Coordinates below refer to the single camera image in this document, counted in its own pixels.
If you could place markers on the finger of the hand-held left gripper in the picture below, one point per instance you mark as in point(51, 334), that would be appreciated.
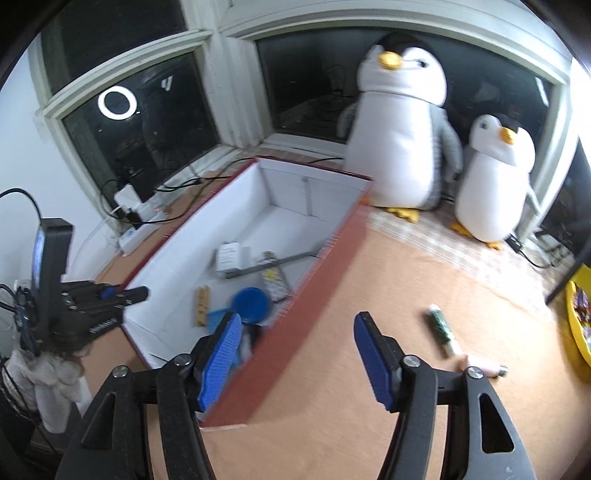
point(111, 292)

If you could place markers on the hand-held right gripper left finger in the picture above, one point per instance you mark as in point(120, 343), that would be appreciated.
point(221, 364)

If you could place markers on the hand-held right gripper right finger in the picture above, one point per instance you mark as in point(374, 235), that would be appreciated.
point(371, 364)

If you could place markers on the wooden clothespin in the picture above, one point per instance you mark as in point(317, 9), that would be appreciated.
point(202, 307)

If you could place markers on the blue round lid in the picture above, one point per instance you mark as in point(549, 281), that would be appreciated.
point(251, 304)

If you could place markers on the white cardboard box red outside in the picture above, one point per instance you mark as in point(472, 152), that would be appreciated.
point(304, 346)

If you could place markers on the green and white glue stick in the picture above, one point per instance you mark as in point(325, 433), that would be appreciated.
point(438, 327)

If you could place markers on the white patterned lighter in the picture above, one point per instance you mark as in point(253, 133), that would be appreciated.
point(274, 281)

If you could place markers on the white power adapter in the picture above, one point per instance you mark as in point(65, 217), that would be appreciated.
point(229, 258)

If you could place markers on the pink tube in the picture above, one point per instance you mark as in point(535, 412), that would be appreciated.
point(480, 368)

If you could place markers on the silver pen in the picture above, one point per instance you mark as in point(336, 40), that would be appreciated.
point(295, 258)

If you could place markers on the person's left hand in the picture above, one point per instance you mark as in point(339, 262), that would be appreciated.
point(51, 383)

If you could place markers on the white power strip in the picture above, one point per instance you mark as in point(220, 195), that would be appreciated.
point(131, 240)

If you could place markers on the black charger plug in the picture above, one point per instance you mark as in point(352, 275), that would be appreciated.
point(132, 215)

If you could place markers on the white charger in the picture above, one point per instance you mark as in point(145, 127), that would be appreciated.
point(127, 196)

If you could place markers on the yellow fruit bowl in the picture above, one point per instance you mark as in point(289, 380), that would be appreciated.
point(575, 332)

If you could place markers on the small penguin plush toy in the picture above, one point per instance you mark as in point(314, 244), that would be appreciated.
point(494, 194)

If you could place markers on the pile of wrapped candies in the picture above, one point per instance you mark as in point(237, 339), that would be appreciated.
point(582, 302)

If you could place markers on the large penguin plush toy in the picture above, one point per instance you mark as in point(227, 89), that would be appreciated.
point(397, 138)

